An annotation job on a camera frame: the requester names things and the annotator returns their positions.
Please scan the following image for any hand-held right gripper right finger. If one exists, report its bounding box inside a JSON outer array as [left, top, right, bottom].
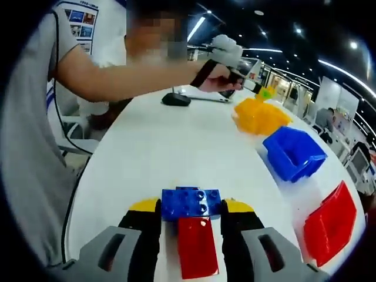
[[220, 198, 330, 282]]

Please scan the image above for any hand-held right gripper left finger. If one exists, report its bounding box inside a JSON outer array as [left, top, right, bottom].
[[70, 197, 162, 282]]

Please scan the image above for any yellow plastic bin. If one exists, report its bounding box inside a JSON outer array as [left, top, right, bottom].
[[234, 98, 293, 136]]

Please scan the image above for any red toy block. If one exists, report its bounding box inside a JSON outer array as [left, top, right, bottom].
[[177, 216, 220, 280]]

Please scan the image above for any blue plastic bin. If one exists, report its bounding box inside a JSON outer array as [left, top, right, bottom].
[[262, 126, 328, 183]]

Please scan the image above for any blue toy block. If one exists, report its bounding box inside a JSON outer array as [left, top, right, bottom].
[[160, 186, 223, 221]]

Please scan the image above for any red plastic bin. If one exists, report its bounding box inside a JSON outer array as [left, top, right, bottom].
[[303, 180, 358, 267]]

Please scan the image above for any person's left hand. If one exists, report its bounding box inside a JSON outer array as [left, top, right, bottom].
[[202, 69, 244, 92]]

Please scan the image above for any black computer mouse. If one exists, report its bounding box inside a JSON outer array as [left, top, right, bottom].
[[161, 92, 192, 108]]

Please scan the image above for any white chair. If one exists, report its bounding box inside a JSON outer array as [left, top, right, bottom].
[[58, 116, 99, 155]]

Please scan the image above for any white picture banner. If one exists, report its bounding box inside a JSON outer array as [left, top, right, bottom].
[[62, 5, 99, 54]]

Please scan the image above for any person's grey shirt torso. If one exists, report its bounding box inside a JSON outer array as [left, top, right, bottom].
[[0, 11, 127, 267]]

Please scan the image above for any black wrist strap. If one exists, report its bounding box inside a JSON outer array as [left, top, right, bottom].
[[190, 59, 218, 88]]

